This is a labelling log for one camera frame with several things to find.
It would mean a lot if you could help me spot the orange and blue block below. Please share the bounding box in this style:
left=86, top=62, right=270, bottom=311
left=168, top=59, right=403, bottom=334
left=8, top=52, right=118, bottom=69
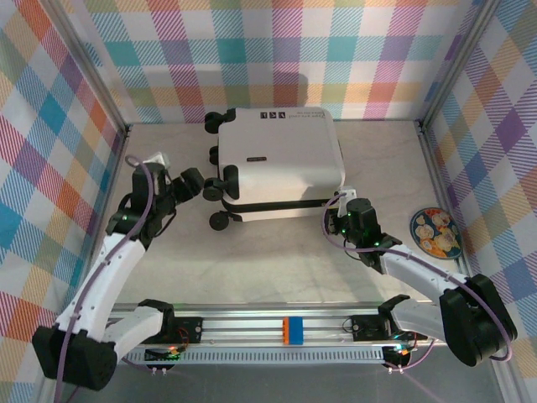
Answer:
left=282, top=317, right=305, bottom=347

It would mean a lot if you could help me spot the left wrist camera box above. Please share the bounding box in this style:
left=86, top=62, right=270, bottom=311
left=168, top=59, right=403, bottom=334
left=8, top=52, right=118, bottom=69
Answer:
left=142, top=151, right=171, bottom=170

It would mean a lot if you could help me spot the right controller board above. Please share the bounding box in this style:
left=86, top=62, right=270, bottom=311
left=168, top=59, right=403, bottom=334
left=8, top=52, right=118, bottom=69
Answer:
left=382, top=343, right=414, bottom=374

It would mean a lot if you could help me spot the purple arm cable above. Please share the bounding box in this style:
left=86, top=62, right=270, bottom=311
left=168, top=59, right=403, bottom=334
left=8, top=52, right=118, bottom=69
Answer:
left=321, top=193, right=515, bottom=373
left=52, top=154, right=177, bottom=403

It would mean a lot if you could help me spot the left controller board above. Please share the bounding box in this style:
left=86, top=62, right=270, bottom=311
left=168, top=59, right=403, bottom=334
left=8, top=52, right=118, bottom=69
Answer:
left=143, top=343, right=185, bottom=375

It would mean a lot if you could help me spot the aluminium corner post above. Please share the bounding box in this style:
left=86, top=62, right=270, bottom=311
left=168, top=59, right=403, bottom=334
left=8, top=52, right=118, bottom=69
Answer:
left=419, top=0, right=504, bottom=131
left=41, top=0, right=129, bottom=133

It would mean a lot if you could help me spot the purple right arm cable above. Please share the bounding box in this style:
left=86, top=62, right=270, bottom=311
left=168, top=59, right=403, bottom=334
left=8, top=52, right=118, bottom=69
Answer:
left=321, top=193, right=515, bottom=373

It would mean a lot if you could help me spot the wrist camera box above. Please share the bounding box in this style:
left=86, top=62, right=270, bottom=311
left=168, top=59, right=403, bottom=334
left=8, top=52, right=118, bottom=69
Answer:
left=337, top=186, right=357, bottom=217
left=142, top=151, right=171, bottom=170

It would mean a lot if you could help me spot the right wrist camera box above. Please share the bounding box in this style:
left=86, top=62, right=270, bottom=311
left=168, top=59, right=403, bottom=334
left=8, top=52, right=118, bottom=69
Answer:
left=337, top=186, right=357, bottom=217

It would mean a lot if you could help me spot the controller board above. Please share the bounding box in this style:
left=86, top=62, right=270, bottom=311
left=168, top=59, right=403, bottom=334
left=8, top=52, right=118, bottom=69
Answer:
left=143, top=343, right=185, bottom=375
left=382, top=343, right=414, bottom=374

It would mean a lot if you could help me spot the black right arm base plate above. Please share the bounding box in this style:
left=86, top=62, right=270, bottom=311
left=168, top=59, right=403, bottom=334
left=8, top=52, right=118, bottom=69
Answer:
left=350, top=314, right=428, bottom=342

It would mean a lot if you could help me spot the aluminium mounting rail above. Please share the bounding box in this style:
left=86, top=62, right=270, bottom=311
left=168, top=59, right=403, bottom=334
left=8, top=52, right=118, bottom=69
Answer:
left=45, top=301, right=511, bottom=349

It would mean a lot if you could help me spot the slotted metal cable duct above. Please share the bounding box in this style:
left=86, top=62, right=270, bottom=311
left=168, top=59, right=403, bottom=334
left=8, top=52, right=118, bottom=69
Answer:
left=121, top=350, right=389, bottom=365

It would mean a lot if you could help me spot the round picture plate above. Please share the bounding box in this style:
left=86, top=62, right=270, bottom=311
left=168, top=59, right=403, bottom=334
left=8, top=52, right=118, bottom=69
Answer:
left=409, top=207, right=464, bottom=261

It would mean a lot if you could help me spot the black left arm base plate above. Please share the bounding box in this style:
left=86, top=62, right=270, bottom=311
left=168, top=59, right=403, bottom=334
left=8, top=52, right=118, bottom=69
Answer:
left=167, top=317, right=203, bottom=345

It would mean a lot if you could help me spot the white suitcase with black wheels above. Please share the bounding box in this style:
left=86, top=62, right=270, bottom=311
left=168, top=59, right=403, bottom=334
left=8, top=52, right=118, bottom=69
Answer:
left=203, top=107, right=347, bottom=232

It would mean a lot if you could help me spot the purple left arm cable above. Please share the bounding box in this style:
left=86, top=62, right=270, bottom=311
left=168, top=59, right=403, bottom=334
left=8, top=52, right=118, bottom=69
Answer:
left=52, top=154, right=177, bottom=403

